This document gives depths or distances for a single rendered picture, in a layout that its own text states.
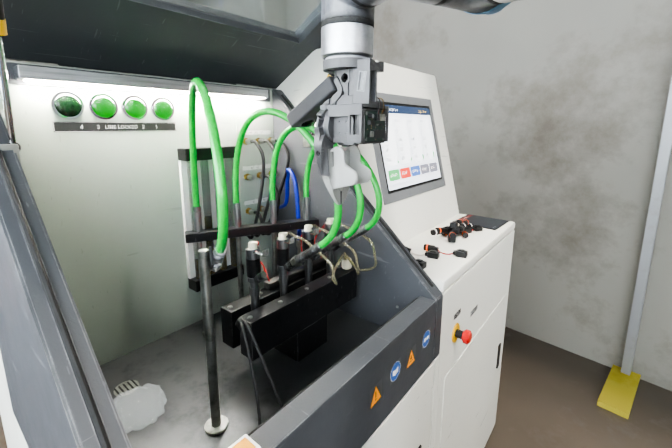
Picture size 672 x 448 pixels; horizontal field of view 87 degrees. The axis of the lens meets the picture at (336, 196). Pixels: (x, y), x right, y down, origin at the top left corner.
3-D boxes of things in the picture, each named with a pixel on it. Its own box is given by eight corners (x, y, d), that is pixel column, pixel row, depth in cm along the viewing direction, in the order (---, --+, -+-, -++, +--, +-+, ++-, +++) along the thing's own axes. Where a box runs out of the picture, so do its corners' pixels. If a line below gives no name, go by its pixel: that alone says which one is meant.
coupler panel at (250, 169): (248, 231, 100) (243, 119, 94) (241, 229, 102) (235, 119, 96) (282, 221, 110) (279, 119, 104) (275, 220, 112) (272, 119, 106)
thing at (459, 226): (460, 247, 108) (461, 229, 107) (427, 240, 115) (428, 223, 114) (483, 230, 126) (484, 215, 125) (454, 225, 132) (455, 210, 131)
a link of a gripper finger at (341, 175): (351, 212, 51) (352, 147, 49) (320, 206, 54) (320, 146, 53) (364, 208, 53) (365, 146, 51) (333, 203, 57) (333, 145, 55)
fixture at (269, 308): (254, 393, 69) (250, 322, 66) (224, 372, 75) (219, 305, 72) (356, 320, 95) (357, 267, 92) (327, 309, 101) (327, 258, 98)
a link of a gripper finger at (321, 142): (322, 177, 52) (321, 115, 50) (314, 176, 52) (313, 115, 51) (342, 174, 55) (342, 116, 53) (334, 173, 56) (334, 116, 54)
